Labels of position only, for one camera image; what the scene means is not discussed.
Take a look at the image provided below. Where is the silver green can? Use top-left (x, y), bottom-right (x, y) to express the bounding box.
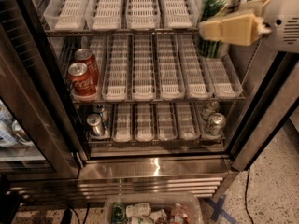
top-left (205, 113), bottom-right (226, 136)
top-left (200, 101), bottom-right (220, 121)

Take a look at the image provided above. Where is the front silver green can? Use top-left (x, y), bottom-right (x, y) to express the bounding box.
top-left (205, 113), bottom-right (226, 136)

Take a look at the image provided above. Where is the rear silver green can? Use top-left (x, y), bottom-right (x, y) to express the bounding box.
top-left (200, 101), bottom-right (220, 121)

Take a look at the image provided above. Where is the middle shelf tray far right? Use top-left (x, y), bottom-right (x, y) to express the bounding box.
top-left (203, 55), bottom-right (243, 99)

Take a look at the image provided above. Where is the stainless steel fridge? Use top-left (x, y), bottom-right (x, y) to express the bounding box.
top-left (8, 0), bottom-right (281, 203)

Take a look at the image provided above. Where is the glass fridge door left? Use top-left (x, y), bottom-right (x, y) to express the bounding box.
top-left (0, 0), bottom-right (79, 180)

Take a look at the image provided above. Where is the green bottle in bin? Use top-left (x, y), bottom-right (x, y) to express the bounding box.
top-left (111, 203), bottom-right (126, 224)

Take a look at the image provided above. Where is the silver blue can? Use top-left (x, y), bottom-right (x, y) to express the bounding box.
top-left (87, 113), bottom-right (105, 136)
top-left (93, 104), bottom-right (109, 130)

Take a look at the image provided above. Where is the blue tape cross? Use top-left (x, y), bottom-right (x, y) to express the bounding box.
top-left (205, 194), bottom-right (237, 224)

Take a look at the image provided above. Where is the black cable on floor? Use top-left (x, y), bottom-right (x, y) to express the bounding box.
top-left (243, 167), bottom-right (255, 224)

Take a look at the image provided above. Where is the top shelf tray far left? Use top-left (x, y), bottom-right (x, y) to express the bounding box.
top-left (44, 0), bottom-right (89, 31)

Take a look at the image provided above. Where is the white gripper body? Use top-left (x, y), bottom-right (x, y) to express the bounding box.
top-left (260, 0), bottom-right (299, 53)

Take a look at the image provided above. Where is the front red cola can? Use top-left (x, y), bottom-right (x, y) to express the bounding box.
top-left (68, 63), bottom-right (96, 96)

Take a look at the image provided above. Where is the clear plastic bin on floor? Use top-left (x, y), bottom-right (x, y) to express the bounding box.
top-left (103, 192), bottom-right (204, 224)

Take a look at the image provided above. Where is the rear silver blue can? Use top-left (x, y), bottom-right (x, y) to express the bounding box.
top-left (93, 104), bottom-right (109, 130)

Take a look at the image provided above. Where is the middle shelf tray with colas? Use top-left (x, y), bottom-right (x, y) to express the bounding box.
top-left (71, 36), bottom-right (107, 102)

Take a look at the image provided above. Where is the fridge door right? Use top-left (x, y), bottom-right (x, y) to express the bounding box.
top-left (232, 52), bottom-right (299, 171)

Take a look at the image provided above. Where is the white carton in bin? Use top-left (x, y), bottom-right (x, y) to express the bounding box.
top-left (126, 203), bottom-right (151, 217)

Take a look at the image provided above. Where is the green soda can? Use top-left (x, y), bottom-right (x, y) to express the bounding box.
top-left (198, 0), bottom-right (241, 59)

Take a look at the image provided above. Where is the red bottle in bin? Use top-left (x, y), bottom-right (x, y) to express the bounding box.
top-left (170, 203), bottom-right (188, 224)

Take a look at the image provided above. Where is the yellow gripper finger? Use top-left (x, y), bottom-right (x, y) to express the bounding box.
top-left (239, 0), bottom-right (272, 16)
top-left (198, 10), bottom-right (271, 46)

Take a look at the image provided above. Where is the red cola can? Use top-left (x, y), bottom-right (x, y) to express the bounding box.
top-left (74, 49), bottom-right (99, 86)
top-left (68, 63), bottom-right (96, 96)

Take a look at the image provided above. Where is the rear red cola can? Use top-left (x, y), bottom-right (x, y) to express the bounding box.
top-left (74, 49), bottom-right (99, 86)

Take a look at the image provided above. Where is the front silver blue can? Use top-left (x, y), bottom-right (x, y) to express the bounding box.
top-left (87, 113), bottom-right (105, 136)

